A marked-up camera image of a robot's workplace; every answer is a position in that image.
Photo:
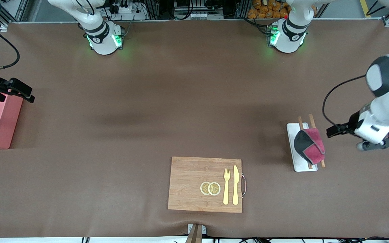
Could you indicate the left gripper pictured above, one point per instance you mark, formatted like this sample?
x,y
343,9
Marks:
x,y
351,124

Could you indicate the red and black cloth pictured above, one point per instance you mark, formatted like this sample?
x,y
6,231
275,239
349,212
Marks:
x,y
311,146

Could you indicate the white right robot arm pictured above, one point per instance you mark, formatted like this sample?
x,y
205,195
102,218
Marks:
x,y
101,37

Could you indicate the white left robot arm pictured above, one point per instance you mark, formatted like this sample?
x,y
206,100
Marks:
x,y
388,101

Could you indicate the wooden rack rod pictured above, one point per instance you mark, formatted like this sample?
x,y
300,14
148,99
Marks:
x,y
301,123
312,120

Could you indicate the white rack tray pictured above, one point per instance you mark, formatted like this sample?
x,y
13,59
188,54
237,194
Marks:
x,y
292,148

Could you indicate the yellow plastic knife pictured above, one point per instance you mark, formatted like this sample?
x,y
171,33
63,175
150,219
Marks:
x,y
235,185

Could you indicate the yellow plastic fork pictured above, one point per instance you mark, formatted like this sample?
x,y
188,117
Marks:
x,y
226,189

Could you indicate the white power strip with plugs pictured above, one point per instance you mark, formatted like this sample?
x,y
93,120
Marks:
x,y
128,11

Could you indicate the dried lemon slice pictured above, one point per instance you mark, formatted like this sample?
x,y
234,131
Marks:
x,y
215,188
204,188

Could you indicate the pile of orange packets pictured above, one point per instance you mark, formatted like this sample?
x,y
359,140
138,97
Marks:
x,y
265,10

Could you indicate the wooden cutting board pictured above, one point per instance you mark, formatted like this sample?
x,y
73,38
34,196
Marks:
x,y
198,175

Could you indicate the brown table cover mat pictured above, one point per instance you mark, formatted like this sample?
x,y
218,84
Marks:
x,y
181,101

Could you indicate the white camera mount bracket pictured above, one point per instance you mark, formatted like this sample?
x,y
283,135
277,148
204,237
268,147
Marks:
x,y
197,233

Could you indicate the aluminium table frame rail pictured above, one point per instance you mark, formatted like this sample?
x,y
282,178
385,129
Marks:
x,y
187,20

